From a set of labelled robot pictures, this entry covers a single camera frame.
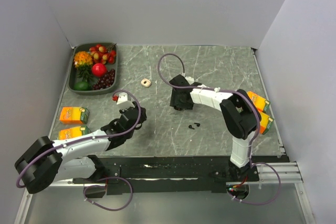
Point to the red cherry bunch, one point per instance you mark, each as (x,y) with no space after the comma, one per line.
(104,54)

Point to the aluminium frame rail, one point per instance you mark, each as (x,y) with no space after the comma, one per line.
(287,172)

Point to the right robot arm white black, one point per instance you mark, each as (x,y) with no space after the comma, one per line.
(240,115)

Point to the green avocado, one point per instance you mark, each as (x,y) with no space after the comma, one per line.
(82,86)

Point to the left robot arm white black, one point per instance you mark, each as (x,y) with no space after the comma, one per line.
(47,161)

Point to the orange juice box upper left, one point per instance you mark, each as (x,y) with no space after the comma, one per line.
(74,115)

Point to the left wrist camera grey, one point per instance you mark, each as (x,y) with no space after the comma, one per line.
(123,101)

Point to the dark grey fruit tray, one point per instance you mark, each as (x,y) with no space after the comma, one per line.
(84,73)

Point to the orange juice box upper right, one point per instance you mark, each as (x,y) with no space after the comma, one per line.
(259,102)

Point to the orange flower fruit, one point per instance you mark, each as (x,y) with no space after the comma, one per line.
(81,59)

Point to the beige earbud charging case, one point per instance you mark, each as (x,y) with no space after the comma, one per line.
(146,83)

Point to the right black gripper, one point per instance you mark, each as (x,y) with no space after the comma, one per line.
(174,102)

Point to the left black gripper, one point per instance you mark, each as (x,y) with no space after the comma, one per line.
(143,116)

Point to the orange juice box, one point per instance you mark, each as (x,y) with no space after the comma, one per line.
(73,132)
(265,122)
(74,115)
(259,102)

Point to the orange juice box lower right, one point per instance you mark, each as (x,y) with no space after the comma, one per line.
(265,122)

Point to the red apple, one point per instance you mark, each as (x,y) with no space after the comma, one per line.
(99,70)

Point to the dark grape bunch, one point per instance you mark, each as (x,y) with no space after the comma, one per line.
(105,81)

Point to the orange juice box lower left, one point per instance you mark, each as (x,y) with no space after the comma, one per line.
(73,132)

